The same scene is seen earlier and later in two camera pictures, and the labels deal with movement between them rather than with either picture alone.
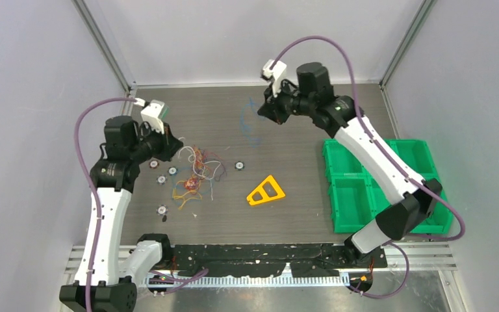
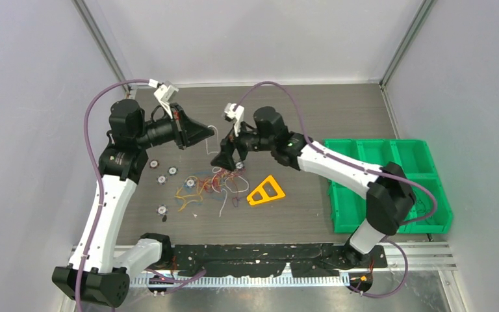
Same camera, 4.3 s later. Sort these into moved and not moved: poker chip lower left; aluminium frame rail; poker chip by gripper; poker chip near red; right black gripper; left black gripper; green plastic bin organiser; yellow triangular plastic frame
Moved: left black gripper; right black gripper
Not moved: green plastic bin organiser; yellow triangular plastic frame; aluminium frame rail; poker chip lower left; poker chip by gripper; poker chip near red
